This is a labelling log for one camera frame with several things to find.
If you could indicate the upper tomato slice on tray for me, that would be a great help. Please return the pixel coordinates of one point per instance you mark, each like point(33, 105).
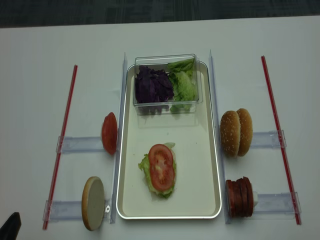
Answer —
point(160, 155)

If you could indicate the tomato slice on tray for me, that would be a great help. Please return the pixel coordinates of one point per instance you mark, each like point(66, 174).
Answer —
point(162, 176)
point(160, 155)

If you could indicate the lettuce leaf on tray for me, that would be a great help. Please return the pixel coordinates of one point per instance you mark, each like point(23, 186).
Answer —
point(144, 166)

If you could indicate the lower tomato slice on tray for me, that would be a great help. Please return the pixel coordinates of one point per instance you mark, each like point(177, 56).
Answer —
point(162, 176)

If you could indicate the green lettuce in container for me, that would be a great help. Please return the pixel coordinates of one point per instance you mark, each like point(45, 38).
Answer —
point(181, 78)

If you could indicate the dark red meat slice stack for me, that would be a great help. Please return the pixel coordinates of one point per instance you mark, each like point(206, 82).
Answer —
point(240, 197)

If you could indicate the white onion slice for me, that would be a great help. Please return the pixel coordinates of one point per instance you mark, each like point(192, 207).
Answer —
point(170, 145)

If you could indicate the shredded purple cabbage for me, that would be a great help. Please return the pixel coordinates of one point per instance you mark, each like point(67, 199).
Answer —
point(152, 86)

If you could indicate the clear plastic salad container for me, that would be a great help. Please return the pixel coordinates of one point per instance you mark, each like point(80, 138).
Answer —
point(169, 107)

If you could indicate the sesame bun front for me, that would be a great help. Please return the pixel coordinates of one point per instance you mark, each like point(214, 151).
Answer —
point(230, 132)

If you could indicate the white rectangular serving tray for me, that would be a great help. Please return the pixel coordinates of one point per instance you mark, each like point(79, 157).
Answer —
point(197, 191)

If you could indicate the plain bun behind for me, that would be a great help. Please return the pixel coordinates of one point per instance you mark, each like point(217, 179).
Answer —
point(246, 131)

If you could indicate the upper left clear holder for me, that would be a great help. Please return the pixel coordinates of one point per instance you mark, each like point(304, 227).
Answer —
point(67, 144)

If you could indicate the clear holder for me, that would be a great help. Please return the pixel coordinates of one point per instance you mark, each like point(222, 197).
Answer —
point(57, 210)
point(67, 144)
point(270, 139)
point(279, 203)

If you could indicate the upright bun bottom half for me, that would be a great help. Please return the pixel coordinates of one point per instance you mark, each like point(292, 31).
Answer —
point(93, 203)

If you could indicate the upper right clear holder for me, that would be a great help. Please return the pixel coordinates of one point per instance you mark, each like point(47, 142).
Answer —
point(270, 139)

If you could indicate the left red strip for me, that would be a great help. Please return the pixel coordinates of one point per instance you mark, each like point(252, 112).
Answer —
point(58, 156)

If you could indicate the red strip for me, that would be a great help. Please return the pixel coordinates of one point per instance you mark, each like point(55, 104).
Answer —
point(297, 214)
point(58, 156)

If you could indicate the white stopper block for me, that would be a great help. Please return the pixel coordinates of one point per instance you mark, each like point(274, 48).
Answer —
point(255, 198)

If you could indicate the lower left clear holder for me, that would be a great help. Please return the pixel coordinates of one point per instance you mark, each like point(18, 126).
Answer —
point(57, 210)

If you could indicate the lower right clear holder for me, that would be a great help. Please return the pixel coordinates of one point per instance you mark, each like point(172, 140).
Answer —
point(279, 203)

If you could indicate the right red strip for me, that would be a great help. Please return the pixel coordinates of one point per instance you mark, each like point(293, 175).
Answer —
point(297, 214)

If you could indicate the black object bottom left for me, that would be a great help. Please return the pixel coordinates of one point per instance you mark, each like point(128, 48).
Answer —
point(10, 229)

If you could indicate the left clear long rail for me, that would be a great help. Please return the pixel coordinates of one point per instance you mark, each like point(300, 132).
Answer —
point(113, 204)

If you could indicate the clear long rail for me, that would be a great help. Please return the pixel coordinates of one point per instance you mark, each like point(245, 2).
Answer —
point(216, 128)
point(113, 204)

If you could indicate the right clear long rail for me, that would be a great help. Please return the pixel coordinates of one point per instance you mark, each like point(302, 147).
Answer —
point(216, 128)

